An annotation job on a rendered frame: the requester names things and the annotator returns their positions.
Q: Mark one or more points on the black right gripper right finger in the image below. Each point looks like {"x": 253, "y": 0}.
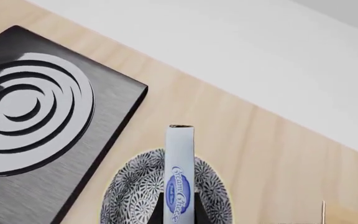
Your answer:
{"x": 201, "y": 211}

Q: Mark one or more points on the white cream cheese box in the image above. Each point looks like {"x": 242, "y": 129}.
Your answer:
{"x": 180, "y": 172}

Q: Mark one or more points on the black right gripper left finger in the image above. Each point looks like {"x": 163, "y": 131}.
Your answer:
{"x": 158, "y": 210}

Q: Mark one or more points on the flat black stove plate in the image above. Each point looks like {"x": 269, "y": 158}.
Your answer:
{"x": 42, "y": 112}

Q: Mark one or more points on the black patterned bowl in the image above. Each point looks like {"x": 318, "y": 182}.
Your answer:
{"x": 135, "y": 186}

